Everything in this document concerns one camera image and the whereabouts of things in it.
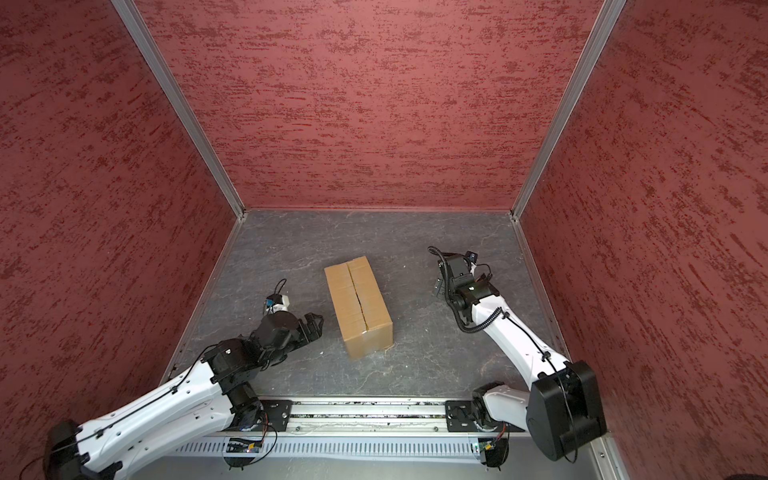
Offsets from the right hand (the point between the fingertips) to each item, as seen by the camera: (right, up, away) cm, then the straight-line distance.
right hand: (451, 294), depth 85 cm
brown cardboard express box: (-25, -3, -10) cm, 27 cm away
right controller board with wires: (+8, -35, -14) cm, 39 cm away
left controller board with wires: (-55, -36, -13) cm, 67 cm away
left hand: (-39, -9, -5) cm, 41 cm away
